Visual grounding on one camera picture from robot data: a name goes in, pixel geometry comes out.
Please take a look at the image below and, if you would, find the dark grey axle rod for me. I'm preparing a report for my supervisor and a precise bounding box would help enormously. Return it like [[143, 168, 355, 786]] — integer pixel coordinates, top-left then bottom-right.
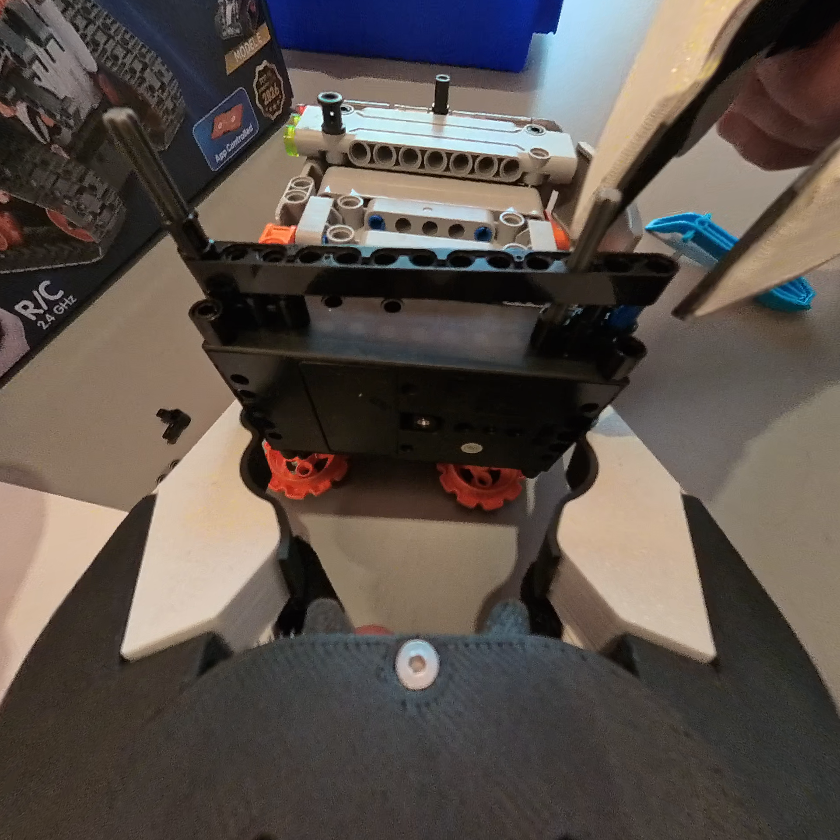
[[104, 107, 212, 258], [550, 189, 623, 326]]

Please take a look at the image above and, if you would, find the blue plastic bin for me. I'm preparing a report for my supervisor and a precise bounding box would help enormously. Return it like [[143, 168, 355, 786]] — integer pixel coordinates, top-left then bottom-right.
[[266, 0, 565, 73]]

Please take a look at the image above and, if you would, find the light blue plastic tool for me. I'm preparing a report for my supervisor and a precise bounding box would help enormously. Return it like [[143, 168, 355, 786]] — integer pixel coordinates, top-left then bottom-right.
[[645, 211, 815, 312]]

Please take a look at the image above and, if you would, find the person's right hand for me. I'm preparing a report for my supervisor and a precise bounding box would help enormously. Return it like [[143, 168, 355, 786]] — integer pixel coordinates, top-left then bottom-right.
[[717, 28, 840, 172]]

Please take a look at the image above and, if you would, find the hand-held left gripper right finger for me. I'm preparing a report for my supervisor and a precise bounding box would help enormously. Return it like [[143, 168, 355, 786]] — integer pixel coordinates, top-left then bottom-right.
[[545, 406, 718, 662]]

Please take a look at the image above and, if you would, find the blue robot kit box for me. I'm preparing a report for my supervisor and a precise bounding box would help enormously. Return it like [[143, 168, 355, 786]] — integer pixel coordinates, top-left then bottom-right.
[[0, 0, 294, 388]]

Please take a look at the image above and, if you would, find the long black holed beam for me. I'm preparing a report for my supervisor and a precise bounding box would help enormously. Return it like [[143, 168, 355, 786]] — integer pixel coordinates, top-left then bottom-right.
[[184, 241, 680, 298]]

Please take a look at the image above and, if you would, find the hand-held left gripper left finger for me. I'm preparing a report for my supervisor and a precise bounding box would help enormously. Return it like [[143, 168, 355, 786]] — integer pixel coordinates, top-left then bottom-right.
[[120, 399, 293, 660]]

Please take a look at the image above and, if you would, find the building block robot chassis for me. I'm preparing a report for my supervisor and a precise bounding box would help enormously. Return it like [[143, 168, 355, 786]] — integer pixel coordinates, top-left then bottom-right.
[[105, 72, 680, 513]]

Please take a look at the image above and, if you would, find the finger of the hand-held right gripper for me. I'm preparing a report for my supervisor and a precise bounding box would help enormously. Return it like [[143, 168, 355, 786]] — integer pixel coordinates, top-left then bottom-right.
[[570, 0, 823, 249], [671, 140, 840, 322]]

